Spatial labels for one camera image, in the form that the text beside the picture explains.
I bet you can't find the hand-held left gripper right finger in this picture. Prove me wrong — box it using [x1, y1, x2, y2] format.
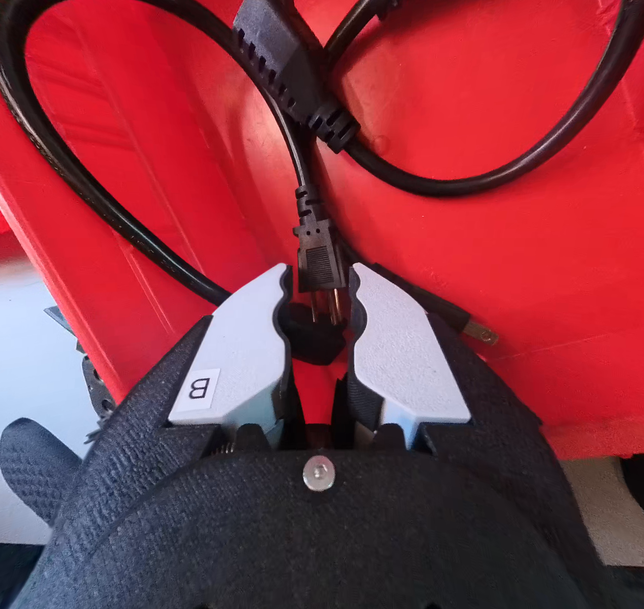
[331, 262, 474, 451]

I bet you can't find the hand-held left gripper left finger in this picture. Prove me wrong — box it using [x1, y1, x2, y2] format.
[167, 263, 307, 450]

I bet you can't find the black power cable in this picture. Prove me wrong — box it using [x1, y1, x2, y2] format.
[0, 0, 310, 305]
[322, 0, 378, 67]
[344, 0, 644, 198]

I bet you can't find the red plastic bin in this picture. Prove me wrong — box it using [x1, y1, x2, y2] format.
[0, 0, 644, 461]

